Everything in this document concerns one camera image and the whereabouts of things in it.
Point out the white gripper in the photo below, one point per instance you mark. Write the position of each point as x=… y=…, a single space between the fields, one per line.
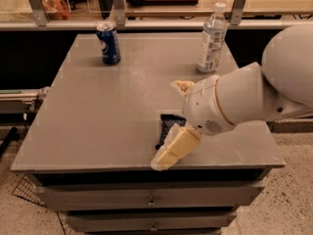
x=202 y=106

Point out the orange snack bag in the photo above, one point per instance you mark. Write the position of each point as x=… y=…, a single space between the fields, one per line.
x=58 y=7

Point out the blue pepsi can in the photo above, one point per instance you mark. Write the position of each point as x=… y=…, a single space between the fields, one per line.
x=107 y=35

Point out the clear plastic water bottle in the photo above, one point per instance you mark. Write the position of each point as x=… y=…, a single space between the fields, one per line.
x=212 y=39

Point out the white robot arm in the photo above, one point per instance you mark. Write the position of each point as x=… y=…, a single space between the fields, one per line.
x=279 y=87

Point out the blue rxbar blueberry wrapper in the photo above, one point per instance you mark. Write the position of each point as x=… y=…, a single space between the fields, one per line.
x=167 y=121

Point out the grey lower drawer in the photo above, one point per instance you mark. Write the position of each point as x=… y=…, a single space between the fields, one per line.
x=150 y=221

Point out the black wire rack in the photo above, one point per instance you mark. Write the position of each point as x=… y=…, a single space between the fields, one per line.
x=25 y=190

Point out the grey top drawer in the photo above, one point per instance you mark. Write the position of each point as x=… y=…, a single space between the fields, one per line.
x=95 y=197

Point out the grey drawer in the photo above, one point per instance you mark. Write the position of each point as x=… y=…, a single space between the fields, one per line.
x=95 y=197
x=150 y=221

